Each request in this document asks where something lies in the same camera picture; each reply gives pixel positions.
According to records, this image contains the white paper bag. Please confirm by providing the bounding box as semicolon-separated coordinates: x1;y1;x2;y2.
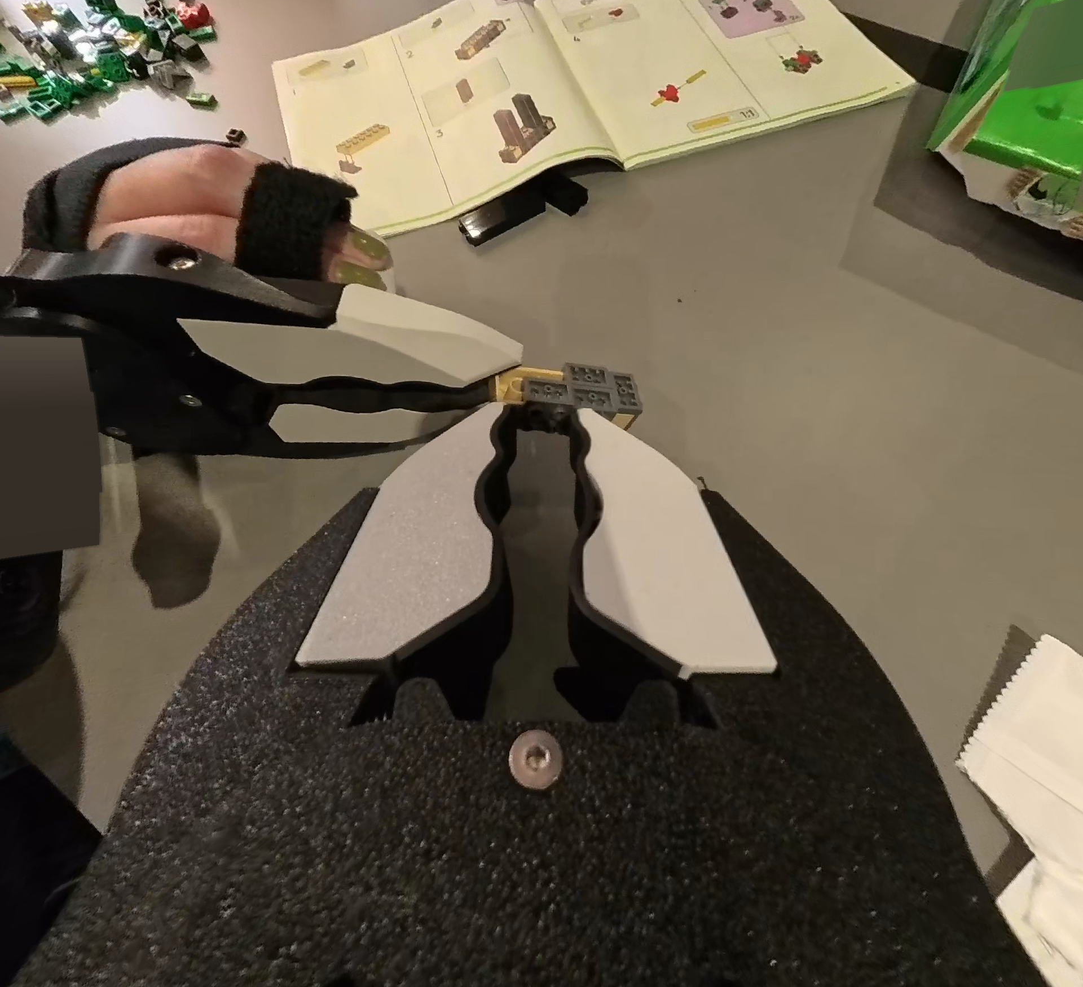
956;632;1083;980

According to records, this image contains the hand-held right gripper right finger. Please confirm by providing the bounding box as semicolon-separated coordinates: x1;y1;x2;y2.
571;409;778;685

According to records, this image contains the open instruction booklet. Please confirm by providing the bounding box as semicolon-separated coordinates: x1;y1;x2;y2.
271;0;921;239

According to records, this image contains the person's leg in jeans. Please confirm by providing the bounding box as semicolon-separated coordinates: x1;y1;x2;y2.
0;551;104;987

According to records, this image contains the person's left hand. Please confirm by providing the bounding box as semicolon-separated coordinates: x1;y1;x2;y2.
87;145;396;296

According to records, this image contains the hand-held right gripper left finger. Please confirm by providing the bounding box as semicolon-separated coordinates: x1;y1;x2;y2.
296;403;516;672

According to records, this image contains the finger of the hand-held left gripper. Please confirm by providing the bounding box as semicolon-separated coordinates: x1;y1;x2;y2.
267;399;502;451
176;285;526;391

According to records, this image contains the heap of small coloured bricks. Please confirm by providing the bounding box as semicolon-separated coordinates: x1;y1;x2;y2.
0;0;221;125

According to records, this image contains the green cardboard toy box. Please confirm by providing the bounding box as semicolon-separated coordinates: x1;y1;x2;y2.
924;0;1083;244

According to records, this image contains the grey desk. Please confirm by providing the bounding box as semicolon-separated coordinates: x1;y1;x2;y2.
0;0;1083;987

